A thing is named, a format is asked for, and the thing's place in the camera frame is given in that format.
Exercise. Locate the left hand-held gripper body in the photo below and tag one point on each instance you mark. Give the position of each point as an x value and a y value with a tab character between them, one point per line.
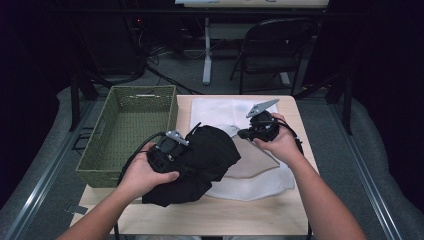
166	153

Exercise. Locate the black garment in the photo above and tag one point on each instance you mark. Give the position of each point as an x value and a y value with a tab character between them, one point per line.
206	160

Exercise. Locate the black metal stand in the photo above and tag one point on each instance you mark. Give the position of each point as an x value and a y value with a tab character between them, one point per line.
75	100
346	103

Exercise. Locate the white desk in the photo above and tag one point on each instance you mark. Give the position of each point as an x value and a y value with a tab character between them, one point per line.
207	50

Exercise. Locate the person's right hand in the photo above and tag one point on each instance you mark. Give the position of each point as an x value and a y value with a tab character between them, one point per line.
283	145

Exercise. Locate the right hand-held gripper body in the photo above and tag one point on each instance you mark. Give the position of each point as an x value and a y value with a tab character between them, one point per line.
265	128

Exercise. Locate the green woven basket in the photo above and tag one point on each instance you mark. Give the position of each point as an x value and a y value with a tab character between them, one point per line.
126	133

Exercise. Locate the grey table clip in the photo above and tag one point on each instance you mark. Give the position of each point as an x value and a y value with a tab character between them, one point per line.
76	210

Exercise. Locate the black folding chair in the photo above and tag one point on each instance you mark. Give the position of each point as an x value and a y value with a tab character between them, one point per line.
273	50

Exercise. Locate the person's left hand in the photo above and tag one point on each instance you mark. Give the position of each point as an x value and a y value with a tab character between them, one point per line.
143	175

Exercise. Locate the metal floor rail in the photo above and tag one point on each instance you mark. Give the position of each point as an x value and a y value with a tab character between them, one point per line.
43	186
363	173

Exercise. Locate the white mesh laundry bag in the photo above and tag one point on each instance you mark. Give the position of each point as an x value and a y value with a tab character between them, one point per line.
213	111

